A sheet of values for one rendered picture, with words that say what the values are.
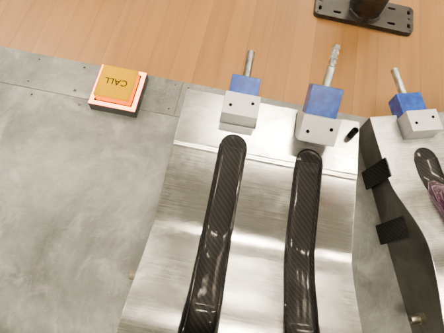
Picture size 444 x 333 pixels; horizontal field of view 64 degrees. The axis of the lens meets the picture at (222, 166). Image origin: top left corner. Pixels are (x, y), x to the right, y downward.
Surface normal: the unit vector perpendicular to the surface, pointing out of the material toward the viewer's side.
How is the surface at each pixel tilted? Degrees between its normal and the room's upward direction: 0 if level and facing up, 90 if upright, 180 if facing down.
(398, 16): 0
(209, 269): 27
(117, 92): 0
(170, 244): 23
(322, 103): 37
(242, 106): 0
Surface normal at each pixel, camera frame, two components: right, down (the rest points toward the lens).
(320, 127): -0.05, 0.25
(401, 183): 0.04, -0.58
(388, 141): 0.07, -0.36
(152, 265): 0.15, -0.75
